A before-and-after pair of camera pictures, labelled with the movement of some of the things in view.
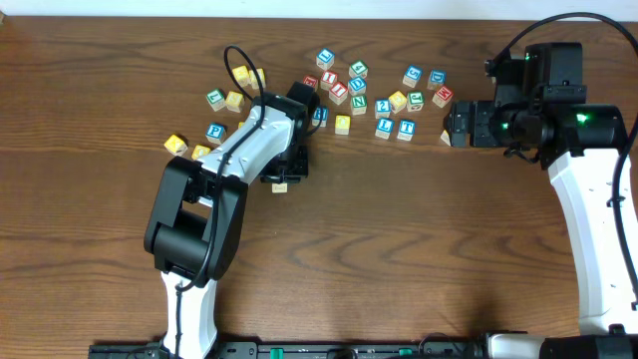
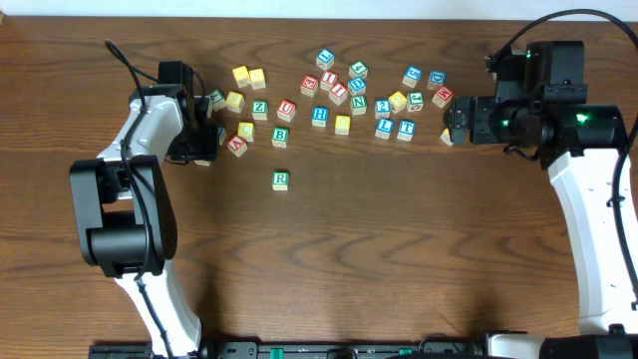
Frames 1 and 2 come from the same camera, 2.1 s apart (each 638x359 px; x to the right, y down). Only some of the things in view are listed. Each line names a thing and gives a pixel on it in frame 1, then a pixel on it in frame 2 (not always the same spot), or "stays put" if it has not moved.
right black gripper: (486, 114) stays put
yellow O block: (342, 125) stays put
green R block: (279, 187) stays put
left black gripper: (290, 167) -> (202, 138)
